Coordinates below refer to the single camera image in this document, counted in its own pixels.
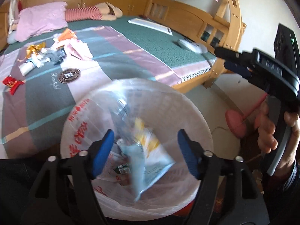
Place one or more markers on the bin with white plastic liner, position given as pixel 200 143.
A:
pixel 98 103

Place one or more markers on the wooden bed frame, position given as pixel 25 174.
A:
pixel 185 11

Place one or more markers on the orange packet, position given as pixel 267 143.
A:
pixel 66 34

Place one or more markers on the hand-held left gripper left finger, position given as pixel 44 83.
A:
pixel 102 154

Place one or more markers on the person's right forearm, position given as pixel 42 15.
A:
pixel 291 185

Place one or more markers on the white flat frame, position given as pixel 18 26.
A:
pixel 150 25

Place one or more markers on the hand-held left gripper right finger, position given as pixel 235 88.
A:
pixel 187 154

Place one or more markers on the person's dark clothing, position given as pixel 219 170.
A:
pixel 18 187

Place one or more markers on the grey crumpled cloth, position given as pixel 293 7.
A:
pixel 56 56

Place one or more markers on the white tube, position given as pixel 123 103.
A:
pixel 29 65

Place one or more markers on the red wrapper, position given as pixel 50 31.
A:
pixel 13 83

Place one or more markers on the wooden bunk ladder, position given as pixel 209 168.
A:
pixel 234 16

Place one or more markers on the person's right hand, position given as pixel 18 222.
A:
pixel 266 133

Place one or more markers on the striped plush toy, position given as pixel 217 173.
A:
pixel 82 14

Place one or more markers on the light blue packet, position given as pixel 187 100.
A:
pixel 138 168

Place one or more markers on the green woven bed mat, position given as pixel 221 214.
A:
pixel 150 42

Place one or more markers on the white oval device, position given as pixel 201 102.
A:
pixel 189 45

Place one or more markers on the pink pillow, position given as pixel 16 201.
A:
pixel 42 18

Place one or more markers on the gold foil wrapper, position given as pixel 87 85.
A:
pixel 35 49

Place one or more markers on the small dark green packet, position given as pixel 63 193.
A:
pixel 121 168

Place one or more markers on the plaid bedsheet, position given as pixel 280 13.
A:
pixel 112 58

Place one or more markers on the yellow and white wrapper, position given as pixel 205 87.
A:
pixel 147 138

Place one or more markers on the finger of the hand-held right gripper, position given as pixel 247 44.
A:
pixel 234 56
pixel 239 70

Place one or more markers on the pale blue pillow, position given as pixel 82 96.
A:
pixel 11 38

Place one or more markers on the pink and white plastic wrapper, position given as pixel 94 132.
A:
pixel 78 49

